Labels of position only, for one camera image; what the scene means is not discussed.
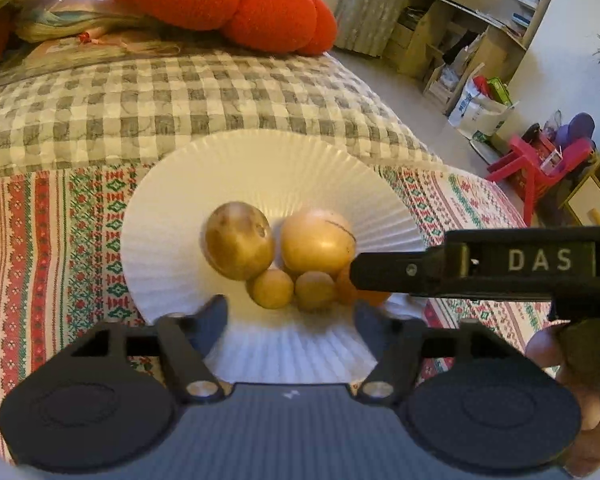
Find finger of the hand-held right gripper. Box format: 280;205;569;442
349;244;468;297

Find folded cloth stack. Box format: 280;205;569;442
0;0;181;86

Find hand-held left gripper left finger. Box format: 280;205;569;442
69;294;231;405

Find person's right hand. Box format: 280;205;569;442
525;322;600;478

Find red plastic stool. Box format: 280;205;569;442
485;135;596;226

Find yellow plum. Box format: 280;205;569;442
294;270;337;311
250;268;295;310

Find grey checkered quilt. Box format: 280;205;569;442
0;52;443;181

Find purple toy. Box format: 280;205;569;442
555;112;597;153

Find pale yellow round fruit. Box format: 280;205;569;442
280;208;357;277

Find patterned curtain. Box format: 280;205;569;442
332;0;436;58

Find brown round fruit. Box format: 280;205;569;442
204;201;276;281

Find yellow white cabinet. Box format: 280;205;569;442
560;132;600;226

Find red tomato-shaped cushion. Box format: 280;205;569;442
92;0;338;56

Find wooden shelf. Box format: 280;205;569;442
382;0;556;116

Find white fluted plate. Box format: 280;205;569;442
121;129;428;386

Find striped patterned blanket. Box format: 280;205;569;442
0;162;551;461

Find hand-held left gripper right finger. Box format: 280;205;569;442
352;302;518;406

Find white shopping bag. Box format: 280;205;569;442
447;76;521;143

